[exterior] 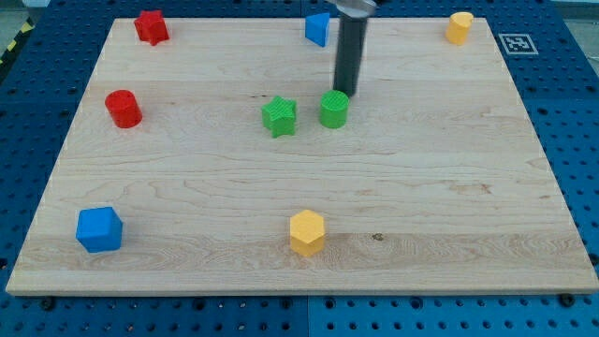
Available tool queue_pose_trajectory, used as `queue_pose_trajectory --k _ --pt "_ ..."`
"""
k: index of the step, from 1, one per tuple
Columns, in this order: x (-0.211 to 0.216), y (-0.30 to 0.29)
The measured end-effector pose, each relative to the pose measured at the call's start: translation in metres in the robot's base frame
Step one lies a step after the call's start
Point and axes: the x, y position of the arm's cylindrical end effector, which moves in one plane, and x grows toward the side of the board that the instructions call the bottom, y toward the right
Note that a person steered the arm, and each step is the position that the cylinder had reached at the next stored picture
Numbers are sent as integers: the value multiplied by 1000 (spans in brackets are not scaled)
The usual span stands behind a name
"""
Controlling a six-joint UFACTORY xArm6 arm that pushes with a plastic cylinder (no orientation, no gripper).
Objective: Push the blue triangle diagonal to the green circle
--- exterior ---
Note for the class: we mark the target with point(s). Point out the red star block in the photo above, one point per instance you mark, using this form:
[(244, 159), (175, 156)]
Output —
[(151, 27)]

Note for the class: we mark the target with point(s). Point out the blue triangle block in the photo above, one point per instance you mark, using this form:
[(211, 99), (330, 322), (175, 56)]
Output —
[(317, 29)]

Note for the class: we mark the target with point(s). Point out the green star block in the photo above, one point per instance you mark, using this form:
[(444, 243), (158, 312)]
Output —
[(279, 116)]

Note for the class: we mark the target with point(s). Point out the red cylinder block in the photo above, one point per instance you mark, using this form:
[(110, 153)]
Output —
[(123, 108)]

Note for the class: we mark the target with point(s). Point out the white fiducial marker tag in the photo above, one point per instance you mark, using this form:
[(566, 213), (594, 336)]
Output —
[(518, 44)]

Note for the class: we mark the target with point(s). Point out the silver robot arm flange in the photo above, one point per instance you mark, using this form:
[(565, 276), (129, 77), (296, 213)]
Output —
[(355, 8)]

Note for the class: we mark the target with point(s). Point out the wooden board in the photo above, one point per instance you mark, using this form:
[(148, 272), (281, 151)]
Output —
[(436, 185)]

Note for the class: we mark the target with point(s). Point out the green cylinder block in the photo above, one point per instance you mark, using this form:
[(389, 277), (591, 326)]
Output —
[(333, 109)]

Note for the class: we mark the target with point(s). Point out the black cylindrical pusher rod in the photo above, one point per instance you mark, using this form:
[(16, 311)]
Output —
[(350, 44)]

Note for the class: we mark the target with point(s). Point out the yellow hexagon block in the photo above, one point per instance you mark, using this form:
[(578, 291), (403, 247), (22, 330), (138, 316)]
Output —
[(307, 233)]

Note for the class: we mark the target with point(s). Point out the blue cube block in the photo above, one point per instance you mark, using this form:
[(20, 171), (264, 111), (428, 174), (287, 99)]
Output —
[(99, 230)]

